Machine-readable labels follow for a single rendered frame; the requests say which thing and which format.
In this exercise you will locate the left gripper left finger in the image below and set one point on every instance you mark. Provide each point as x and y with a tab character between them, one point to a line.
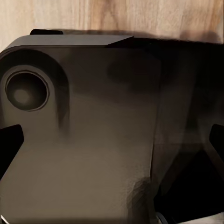
11	140

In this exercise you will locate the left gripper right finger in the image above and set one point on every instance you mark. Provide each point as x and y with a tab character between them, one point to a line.
217	139

